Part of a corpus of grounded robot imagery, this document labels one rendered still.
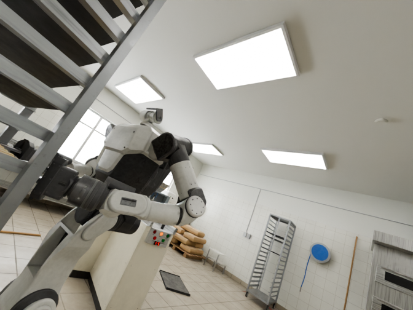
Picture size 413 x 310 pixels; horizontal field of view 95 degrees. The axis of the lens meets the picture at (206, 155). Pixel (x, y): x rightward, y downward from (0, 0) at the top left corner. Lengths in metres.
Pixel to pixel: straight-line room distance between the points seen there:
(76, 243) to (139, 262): 1.26
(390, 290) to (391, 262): 0.38
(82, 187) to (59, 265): 0.41
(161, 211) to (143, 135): 0.35
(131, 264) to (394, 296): 3.66
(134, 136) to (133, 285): 1.61
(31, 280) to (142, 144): 0.59
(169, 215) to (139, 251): 1.39
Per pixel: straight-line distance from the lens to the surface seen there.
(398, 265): 4.34
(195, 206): 0.70
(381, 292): 4.30
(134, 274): 2.15
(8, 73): 0.61
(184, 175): 0.75
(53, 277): 0.99
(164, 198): 2.85
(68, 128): 0.60
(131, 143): 0.85
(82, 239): 0.91
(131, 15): 0.77
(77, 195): 0.63
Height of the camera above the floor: 1.12
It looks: 17 degrees up
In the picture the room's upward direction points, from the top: 24 degrees clockwise
